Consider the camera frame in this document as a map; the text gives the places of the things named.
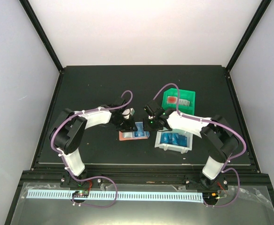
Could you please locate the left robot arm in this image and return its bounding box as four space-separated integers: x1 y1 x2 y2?
49 97 137 187

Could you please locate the blue cards stack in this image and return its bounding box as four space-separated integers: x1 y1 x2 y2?
160 133 187 147

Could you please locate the pink card holder wallet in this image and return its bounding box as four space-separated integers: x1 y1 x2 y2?
119 131 150 141

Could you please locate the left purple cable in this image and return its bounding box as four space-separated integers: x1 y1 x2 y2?
50 90 133 209

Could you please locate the frame post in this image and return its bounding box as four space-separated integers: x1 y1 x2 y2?
225 0 272 72
19 0 63 72

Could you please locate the red white cards stack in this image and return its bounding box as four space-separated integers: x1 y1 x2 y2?
166 96 190 106

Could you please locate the left frame post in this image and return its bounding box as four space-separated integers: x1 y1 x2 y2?
19 0 63 72

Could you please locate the green storage bin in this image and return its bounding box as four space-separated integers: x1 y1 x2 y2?
162 88 196 115

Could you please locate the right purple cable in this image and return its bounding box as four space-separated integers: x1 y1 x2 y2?
152 83 247 208

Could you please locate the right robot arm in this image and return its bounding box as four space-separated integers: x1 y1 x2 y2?
143 100 247 189

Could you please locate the light blue slotted cable duct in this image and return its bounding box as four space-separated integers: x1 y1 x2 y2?
26 189 204 203

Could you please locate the purple cable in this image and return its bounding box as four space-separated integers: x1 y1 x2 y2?
152 83 247 208
50 90 133 209

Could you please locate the right frame post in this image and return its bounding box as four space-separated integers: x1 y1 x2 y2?
225 0 272 72

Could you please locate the small circuit board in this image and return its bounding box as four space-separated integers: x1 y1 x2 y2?
72 190 89 198

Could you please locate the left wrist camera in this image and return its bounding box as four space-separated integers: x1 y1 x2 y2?
122 108 135 120

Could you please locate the blue credit card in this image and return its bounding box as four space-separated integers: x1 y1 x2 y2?
134 122 146 138

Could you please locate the white storage bin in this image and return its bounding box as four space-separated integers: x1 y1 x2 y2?
155 130 193 154

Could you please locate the black aluminium rail frame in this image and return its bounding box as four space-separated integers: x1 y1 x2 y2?
19 165 273 190

